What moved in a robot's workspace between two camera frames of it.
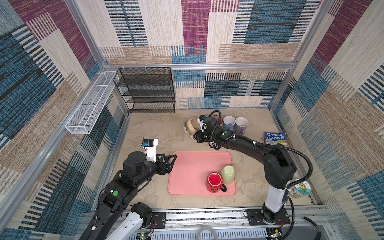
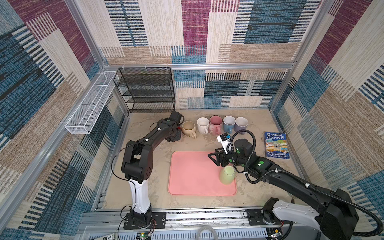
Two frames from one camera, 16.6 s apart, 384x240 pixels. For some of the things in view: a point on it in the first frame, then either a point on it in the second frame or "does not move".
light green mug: x=228 y=174 does not move
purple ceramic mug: x=240 y=125 does not move
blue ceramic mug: x=229 y=122 does not move
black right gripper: x=198 y=139 → x=219 y=155
